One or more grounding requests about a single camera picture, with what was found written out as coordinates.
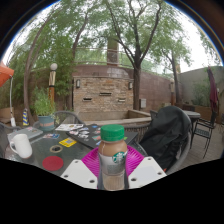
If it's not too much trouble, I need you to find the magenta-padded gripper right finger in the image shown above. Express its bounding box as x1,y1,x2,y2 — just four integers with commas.
124,145,167,190

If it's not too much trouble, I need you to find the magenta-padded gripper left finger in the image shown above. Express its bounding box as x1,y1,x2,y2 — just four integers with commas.
60,147,102,190

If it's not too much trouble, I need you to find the green-capped coffee drink bottle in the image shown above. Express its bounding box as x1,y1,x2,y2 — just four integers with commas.
97,124,129,192

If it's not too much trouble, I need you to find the flat round red coaster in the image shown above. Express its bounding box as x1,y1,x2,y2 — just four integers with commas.
41,155,65,172

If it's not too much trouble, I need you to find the black laptop with stickers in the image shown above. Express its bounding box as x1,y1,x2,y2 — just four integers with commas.
65,124,139,150

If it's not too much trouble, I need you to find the black jacket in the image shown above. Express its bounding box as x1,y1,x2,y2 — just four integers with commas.
138,105,192,171

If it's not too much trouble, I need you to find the small blue sticker card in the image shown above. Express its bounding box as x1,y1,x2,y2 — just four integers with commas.
42,133,61,140

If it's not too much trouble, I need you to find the white sticker sheet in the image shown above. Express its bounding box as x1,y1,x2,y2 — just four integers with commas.
54,123,85,132

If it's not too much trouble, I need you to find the white ceramic mug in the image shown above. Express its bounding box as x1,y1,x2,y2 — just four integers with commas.
8,133,34,160

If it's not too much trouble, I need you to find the grey laptop with stickers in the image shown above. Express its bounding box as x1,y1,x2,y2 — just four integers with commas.
6,125,45,143

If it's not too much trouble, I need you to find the black metal chair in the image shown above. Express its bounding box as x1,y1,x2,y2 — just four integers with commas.
190,111,218,160

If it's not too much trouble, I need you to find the green plant in teal pot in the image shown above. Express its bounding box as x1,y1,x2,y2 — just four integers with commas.
32,87,57,132

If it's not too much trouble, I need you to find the round dark patio table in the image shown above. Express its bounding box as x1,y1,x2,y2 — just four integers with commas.
181,109,202,122

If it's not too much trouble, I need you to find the dark-trunked tree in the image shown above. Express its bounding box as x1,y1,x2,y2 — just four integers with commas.
94,0,196,111

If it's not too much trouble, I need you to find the leaning grey-trunked tree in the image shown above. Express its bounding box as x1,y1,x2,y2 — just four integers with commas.
22,11,61,126

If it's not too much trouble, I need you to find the closed maroon umbrella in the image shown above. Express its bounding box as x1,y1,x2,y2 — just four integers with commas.
206,65,220,116

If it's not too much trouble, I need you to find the orange patio umbrella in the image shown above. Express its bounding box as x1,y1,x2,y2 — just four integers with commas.
0,61,17,128

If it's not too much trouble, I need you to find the brown ring coaster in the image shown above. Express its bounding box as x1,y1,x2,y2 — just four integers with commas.
49,144,64,154

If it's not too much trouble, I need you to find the blue and yellow striped post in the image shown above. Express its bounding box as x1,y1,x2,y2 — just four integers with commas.
21,107,30,127

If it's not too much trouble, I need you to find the globe-topped wooden lamp post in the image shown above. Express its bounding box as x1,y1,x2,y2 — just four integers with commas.
48,62,59,105

